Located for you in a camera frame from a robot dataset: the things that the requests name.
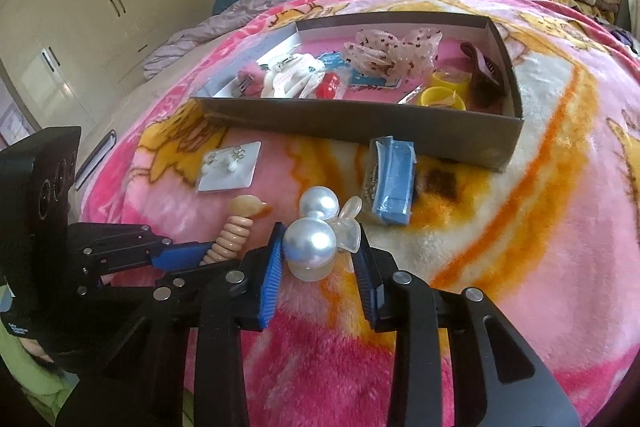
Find pink pompom hair clip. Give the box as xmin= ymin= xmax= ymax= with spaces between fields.
xmin=231 ymin=63 xmax=271 ymax=98

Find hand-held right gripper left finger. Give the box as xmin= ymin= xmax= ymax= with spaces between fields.
xmin=55 ymin=222 xmax=288 ymax=427

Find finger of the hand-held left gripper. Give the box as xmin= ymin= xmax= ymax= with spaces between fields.
xmin=77 ymin=259 xmax=246 ymax=303
xmin=67 ymin=223 xmax=215 ymax=270

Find beige spiral hair clip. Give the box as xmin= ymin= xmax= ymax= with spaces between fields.
xmin=200 ymin=196 xmax=273 ymax=265

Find shallow cardboard box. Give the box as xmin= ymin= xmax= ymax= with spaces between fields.
xmin=192 ymin=12 xmax=525 ymax=172

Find pearl hair clip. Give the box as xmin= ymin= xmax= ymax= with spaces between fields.
xmin=282 ymin=187 xmax=363 ymax=283

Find red hair clip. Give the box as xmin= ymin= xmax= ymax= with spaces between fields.
xmin=315 ymin=72 xmax=346 ymax=100

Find pink printed blanket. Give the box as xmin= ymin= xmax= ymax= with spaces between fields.
xmin=80 ymin=0 xmax=640 ymax=427

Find brown hair clip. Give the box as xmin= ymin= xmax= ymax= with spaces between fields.
xmin=460 ymin=41 xmax=506 ymax=108

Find black-edged notebook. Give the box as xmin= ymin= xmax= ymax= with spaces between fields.
xmin=74 ymin=129 xmax=117 ymax=192

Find lilac sheet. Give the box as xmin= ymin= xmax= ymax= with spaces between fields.
xmin=142 ymin=0 xmax=333 ymax=80

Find earring card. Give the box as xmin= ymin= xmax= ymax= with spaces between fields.
xmin=196 ymin=141 xmax=263 ymax=194

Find dotted beige bow hair clip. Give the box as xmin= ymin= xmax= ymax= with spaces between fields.
xmin=342 ymin=26 xmax=443 ymax=80

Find white hair clips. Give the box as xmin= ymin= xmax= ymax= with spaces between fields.
xmin=260 ymin=54 xmax=326 ymax=98

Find blue comb packet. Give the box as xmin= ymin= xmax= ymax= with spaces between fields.
xmin=361 ymin=136 xmax=420 ymax=227

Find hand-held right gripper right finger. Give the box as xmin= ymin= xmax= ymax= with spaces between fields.
xmin=350 ymin=232 xmax=581 ymax=427

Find pink booklet with blue label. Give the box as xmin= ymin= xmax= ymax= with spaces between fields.
xmin=220 ymin=39 xmax=481 ymax=105

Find yellow plastic ring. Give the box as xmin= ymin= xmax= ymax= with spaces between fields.
xmin=429 ymin=71 xmax=471 ymax=92
xmin=419 ymin=87 xmax=467 ymax=112

